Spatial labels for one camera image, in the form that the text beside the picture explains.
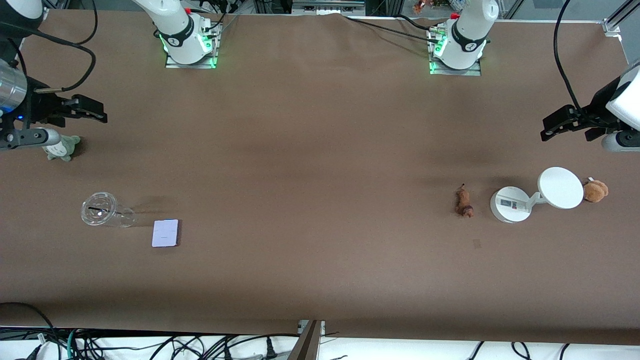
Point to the grey green plush toy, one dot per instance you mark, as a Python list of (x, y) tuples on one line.
[(65, 149)]

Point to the brown lion statue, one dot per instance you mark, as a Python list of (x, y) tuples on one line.
[(465, 202)]

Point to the metal corner bracket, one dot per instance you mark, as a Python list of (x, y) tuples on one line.
[(611, 27)]

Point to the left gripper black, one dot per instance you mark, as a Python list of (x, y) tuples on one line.
[(596, 107)]

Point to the aluminium profile table leg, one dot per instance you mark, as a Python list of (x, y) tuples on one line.
[(307, 345)]

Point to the diagonal aluminium strut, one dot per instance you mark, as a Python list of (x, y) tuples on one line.
[(625, 11)]

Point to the small orange toy figure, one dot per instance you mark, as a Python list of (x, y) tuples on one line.
[(422, 5)]

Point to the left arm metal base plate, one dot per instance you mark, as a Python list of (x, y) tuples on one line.
[(455, 73)]

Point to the clear plastic cup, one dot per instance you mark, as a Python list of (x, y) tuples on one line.
[(100, 209)]

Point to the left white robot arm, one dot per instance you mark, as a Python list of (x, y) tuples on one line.
[(465, 30)]

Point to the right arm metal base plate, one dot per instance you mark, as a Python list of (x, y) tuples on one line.
[(190, 65)]

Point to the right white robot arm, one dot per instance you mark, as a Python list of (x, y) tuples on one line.
[(170, 15)]

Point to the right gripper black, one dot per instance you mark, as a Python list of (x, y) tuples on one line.
[(39, 106)]

